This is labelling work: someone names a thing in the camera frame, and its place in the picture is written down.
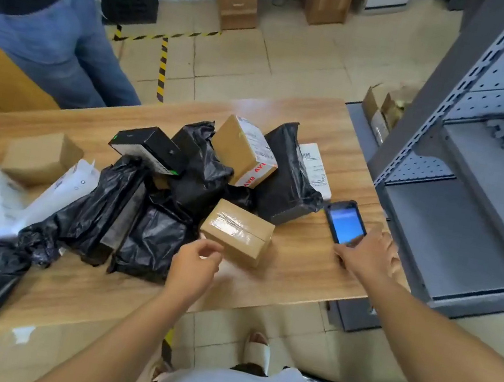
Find pile of black poly bags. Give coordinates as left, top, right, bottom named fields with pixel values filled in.
left=13, top=78, right=337, bottom=314

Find small labelled cardboard box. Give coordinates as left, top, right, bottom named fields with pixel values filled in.
left=195, top=195, right=279, bottom=271

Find person's white slipper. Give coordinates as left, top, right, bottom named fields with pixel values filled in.
left=239, top=329, right=276, bottom=377

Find person's right hand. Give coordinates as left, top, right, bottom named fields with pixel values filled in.
left=326, top=221, right=409, bottom=298

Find person's left hand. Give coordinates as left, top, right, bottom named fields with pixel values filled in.
left=162, top=232, right=227, bottom=313

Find long yellow black hazard tape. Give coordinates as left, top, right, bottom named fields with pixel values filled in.
left=103, top=12, right=222, bottom=112

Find grey metal shelf rack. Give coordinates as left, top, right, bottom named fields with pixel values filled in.
left=305, top=0, right=504, bottom=361

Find cardboard box red tape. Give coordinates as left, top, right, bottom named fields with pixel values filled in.
left=204, top=112, right=286, bottom=194

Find person's left forearm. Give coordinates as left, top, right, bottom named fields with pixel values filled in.
left=28, top=272, right=196, bottom=382

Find plain cardboard box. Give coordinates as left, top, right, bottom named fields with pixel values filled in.
left=0, top=124, right=87, bottom=196

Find open cardboard carton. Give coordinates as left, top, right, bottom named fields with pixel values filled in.
left=355, top=76, right=422, bottom=151

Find grey metal shelf clips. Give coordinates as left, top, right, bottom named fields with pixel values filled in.
left=479, top=118, right=504, bottom=161

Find small white box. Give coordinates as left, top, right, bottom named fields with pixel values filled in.
left=290, top=140, right=341, bottom=203

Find black handheld scanner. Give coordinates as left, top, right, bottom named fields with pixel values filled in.
left=314, top=195, right=373, bottom=272

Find short yellow black hazard tape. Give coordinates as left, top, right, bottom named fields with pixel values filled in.
left=158, top=326, right=178, bottom=365

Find black box green marks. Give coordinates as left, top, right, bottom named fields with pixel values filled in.
left=104, top=119, right=193, bottom=179

